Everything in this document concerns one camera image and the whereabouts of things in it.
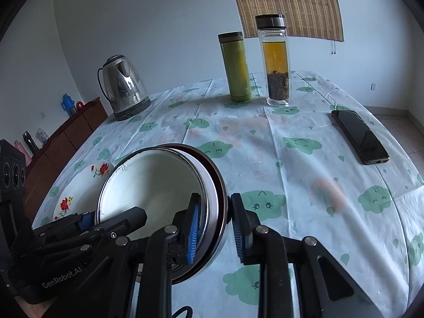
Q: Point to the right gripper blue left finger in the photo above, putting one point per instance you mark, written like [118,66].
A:
[187,222]

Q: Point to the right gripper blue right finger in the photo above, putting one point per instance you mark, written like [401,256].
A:
[249,242]

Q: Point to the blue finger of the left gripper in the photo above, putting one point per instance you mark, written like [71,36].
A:
[87,221]
[124,223]

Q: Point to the red flower white plate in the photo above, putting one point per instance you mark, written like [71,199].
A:
[81,195]

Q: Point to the white enamel bowl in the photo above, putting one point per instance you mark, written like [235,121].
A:
[115,194]

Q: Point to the stainless steel bowl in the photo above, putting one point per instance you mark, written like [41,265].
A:
[165,178]

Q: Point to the person's left hand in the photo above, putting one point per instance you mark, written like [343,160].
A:
[33,310]

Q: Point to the wooden sideboard cabinet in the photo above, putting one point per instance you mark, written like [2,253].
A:
[47,163]

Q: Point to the black thermos flask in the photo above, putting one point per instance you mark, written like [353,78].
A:
[30,142]

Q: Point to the cloud print tablecloth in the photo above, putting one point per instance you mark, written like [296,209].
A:
[295,168]

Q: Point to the small picture card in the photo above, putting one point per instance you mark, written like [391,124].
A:
[42,136]

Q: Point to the pink thermos flask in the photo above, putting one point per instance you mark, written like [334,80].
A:
[18,145]

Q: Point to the red apple ornament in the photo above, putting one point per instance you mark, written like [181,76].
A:
[79,105]

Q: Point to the blue thermos jug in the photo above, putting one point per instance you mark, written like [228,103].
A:
[68,105]

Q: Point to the stainless electric kettle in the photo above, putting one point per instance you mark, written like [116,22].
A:
[122,87]

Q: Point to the black smartphone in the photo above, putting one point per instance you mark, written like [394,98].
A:
[366,145]

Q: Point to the green thermos bottle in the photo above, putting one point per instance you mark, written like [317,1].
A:
[234,60]

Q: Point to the glass tea bottle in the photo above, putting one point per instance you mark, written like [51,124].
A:
[273,37]

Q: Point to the bamboo window blind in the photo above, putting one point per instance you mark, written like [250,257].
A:
[320,19]

